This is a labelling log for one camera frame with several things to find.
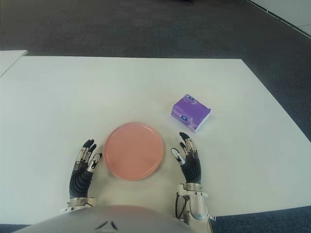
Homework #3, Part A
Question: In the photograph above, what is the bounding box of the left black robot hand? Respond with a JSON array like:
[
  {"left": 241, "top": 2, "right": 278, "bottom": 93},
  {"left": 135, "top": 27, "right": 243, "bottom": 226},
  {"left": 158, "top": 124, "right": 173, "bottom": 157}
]
[{"left": 69, "top": 139, "right": 104, "bottom": 200}]

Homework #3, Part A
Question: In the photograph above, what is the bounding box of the purple tissue paper pack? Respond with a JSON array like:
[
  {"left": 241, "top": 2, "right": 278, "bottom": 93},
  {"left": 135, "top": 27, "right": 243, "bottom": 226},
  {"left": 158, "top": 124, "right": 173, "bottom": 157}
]
[{"left": 171, "top": 93, "right": 212, "bottom": 133}]

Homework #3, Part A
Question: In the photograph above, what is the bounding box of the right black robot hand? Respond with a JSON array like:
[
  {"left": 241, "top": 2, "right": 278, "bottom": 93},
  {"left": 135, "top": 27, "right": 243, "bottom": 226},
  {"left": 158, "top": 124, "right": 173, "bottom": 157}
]
[{"left": 171, "top": 132, "right": 203, "bottom": 186}]

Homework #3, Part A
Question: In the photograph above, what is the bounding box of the white side table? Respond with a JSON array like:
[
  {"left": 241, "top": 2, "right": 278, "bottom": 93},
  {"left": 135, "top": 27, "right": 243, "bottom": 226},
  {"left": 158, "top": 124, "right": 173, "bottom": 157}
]
[{"left": 0, "top": 50, "right": 29, "bottom": 78}]

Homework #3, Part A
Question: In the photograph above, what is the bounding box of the pink round plate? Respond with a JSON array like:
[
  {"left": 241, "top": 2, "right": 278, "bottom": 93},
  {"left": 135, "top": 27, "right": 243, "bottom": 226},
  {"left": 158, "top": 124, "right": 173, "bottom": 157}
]
[{"left": 103, "top": 122, "right": 165, "bottom": 181}]

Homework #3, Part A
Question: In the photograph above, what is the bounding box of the grey robot torso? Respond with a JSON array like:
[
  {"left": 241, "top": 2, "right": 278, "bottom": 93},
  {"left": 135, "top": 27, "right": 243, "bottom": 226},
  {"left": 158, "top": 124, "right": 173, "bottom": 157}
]
[{"left": 14, "top": 205, "right": 212, "bottom": 233}]

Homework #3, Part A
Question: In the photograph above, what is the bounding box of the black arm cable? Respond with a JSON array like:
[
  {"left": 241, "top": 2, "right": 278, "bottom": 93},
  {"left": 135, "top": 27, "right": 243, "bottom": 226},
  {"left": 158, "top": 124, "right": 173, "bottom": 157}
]
[{"left": 175, "top": 194, "right": 189, "bottom": 219}]

